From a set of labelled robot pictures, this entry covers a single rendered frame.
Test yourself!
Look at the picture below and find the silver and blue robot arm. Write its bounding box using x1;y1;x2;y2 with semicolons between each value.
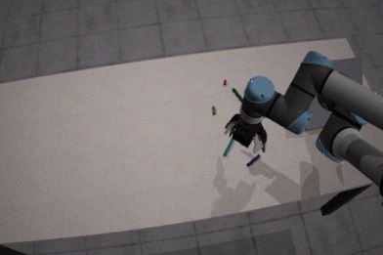
239;51;383;197

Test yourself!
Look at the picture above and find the dark green rod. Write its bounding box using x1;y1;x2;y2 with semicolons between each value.
233;88;243;102

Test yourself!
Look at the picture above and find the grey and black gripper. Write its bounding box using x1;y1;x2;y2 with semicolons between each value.
224;114;267;153

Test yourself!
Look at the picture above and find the purple rod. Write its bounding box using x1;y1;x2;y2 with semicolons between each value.
247;154;261;167

